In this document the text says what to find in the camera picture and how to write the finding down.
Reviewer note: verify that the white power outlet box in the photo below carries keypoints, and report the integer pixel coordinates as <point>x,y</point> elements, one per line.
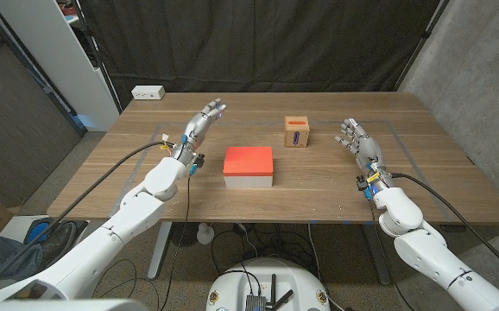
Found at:
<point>147,92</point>

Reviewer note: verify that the grey table leg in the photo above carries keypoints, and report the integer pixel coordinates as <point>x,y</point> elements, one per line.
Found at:
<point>377,259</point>

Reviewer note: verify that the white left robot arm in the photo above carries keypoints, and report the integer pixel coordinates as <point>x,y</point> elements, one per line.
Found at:
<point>115,229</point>

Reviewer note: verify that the black backdrop stand pole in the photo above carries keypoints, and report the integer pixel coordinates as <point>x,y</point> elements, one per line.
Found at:
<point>95,52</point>
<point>422,38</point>

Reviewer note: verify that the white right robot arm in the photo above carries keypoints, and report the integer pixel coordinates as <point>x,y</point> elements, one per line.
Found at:
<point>431,255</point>

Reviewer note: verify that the red topped white block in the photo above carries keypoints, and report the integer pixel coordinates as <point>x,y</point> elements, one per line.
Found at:
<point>248,161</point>

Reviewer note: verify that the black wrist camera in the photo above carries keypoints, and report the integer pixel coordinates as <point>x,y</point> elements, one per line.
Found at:
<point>198,160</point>
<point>362,182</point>

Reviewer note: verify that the black curtain backdrop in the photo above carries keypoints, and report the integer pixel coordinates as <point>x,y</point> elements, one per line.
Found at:
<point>254,43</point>

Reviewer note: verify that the grey electronics module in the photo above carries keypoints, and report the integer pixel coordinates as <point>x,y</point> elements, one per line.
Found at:
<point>256,303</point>

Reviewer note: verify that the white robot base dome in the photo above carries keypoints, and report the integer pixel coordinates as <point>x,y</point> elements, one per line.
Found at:
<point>232,289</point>

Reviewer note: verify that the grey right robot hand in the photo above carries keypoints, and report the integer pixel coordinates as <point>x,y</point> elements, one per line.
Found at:
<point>368,151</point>

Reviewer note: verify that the wooden slotted box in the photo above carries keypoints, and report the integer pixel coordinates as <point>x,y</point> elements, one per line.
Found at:
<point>297,136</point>

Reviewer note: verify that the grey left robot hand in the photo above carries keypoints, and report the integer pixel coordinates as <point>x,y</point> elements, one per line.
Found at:
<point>195,129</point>

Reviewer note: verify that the small white round stand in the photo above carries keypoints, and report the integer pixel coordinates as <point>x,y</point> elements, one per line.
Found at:
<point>205,235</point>

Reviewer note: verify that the white table leg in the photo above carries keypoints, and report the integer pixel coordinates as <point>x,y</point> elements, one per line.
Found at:
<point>159,250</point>

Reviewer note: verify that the white cabinet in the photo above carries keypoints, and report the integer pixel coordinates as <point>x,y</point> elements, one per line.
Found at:
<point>55,52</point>

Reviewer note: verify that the black leather shoe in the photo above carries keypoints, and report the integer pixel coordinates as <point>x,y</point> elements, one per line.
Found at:
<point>57,237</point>

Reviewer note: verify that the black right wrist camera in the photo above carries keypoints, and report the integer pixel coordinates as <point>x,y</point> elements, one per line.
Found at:
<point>362,182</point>

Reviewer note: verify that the black antenna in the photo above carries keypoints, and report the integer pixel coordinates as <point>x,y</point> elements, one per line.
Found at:
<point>283,299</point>
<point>273,289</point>

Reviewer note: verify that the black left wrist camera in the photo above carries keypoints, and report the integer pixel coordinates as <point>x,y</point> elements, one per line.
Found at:
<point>198,160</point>

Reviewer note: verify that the black round fan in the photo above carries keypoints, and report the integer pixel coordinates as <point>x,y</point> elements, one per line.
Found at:
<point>184,237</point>

